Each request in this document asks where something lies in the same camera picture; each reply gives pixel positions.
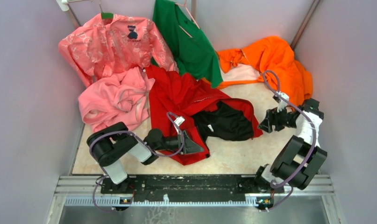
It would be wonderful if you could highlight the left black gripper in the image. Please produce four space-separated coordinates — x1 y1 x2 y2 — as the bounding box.
154 129 204 154

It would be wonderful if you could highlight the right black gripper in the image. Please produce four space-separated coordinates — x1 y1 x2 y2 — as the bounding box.
257 104 298 133

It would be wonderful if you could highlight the red jacket black lining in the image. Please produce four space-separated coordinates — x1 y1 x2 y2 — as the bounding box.
145 65 263 165

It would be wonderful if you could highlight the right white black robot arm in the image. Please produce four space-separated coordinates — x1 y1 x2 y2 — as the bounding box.
253 98 327 192

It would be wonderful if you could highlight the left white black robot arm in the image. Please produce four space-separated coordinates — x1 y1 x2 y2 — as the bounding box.
86 122 204 194

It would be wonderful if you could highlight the pink patterned bear jacket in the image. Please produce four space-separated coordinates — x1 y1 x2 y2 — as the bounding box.
58 14 179 87

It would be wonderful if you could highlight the orange garment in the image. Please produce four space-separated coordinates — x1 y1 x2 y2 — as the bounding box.
217 36 313 105

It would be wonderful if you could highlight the plain pink garment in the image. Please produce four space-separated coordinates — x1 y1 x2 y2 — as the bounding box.
78 67 155 132

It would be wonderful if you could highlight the green shirt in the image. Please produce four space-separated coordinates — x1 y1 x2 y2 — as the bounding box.
153 0 223 88

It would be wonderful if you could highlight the pink clothes hanger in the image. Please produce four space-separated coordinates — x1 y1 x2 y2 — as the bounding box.
175 0 200 38

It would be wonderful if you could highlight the green clothes hanger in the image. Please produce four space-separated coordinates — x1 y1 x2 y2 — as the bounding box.
99 0 114 20

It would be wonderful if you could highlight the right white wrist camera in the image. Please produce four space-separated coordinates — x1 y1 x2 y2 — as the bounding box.
273 91 290 112

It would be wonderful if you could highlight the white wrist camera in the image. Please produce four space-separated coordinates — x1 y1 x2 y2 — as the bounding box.
173 116 185 134
273 91 290 112

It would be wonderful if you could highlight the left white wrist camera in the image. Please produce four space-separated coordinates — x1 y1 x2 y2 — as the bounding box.
173 116 185 134

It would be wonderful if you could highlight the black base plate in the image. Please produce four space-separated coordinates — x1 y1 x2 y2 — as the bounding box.
101 175 271 203

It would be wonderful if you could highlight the white toothed cable strip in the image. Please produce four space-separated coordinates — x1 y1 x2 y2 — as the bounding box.
64 195 259 208

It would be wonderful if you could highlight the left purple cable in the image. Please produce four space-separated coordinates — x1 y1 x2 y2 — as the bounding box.
89 112 186 214

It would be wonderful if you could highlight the aluminium frame rail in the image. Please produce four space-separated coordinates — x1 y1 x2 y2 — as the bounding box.
54 175 335 196

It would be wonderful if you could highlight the metal corner post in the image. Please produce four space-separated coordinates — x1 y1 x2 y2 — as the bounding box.
290 0 322 51

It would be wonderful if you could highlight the white rail bracket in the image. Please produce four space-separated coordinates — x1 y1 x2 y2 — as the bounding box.
56 0 93 12

